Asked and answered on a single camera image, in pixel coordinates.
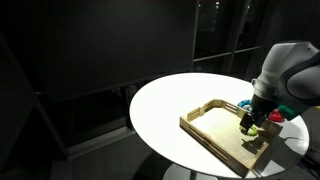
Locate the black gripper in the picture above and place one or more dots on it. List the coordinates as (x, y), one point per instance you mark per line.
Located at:
(261, 108)

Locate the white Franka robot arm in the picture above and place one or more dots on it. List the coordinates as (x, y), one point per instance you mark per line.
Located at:
(290, 73)

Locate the wooden tray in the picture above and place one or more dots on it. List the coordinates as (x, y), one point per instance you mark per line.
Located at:
(220, 133)

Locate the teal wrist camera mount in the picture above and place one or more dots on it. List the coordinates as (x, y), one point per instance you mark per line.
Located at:
(288, 112)

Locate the white table pedestal base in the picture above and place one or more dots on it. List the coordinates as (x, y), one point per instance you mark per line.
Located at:
(180, 173)

